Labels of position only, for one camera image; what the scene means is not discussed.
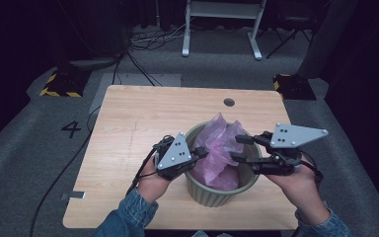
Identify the black tripod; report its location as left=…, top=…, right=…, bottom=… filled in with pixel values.
left=265, top=18, right=314, bottom=60

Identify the long black floor cable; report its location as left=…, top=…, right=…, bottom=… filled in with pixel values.
left=29, top=104, right=103, bottom=237

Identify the pink plastic bag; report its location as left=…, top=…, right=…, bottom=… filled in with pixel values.
left=190, top=113, right=249, bottom=192

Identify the bundle of floor cables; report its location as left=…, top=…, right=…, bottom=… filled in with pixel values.
left=112, top=23, right=191, bottom=87

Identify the person's left hand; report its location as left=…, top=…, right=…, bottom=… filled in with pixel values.
left=137, top=160, right=174, bottom=203

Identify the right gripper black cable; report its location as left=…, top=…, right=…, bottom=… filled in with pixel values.
left=299, top=151, right=325, bottom=186

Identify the grey curtain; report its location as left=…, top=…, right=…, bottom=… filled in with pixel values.
left=295, top=0, right=360, bottom=80

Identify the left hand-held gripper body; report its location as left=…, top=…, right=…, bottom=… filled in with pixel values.
left=152, top=131, right=199, bottom=182

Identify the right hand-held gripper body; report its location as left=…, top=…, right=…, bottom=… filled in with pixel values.
left=252, top=122, right=329, bottom=177

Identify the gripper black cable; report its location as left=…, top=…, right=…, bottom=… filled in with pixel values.
left=299, top=151, right=325, bottom=186
left=125, top=147, right=159, bottom=196

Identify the person's right hand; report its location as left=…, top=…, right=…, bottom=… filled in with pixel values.
left=265, top=157, right=326, bottom=215

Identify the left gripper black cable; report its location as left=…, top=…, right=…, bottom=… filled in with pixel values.
left=125, top=147, right=159, bottom=196

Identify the black yellow striped floor base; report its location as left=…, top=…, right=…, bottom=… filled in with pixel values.
left=272, top=73, right=318, bottom=102
left=38, top=67, right=92, bottom=99

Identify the grey tape strip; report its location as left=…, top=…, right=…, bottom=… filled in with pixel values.
left=60, top=191, right=87, bottom=201

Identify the white metal stand frame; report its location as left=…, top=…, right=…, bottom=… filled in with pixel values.
left=181, top=0, right=268, bottom=61

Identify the green ribbed bin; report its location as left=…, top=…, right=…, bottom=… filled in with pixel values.
left=184, top=121, right=264, bottom=208

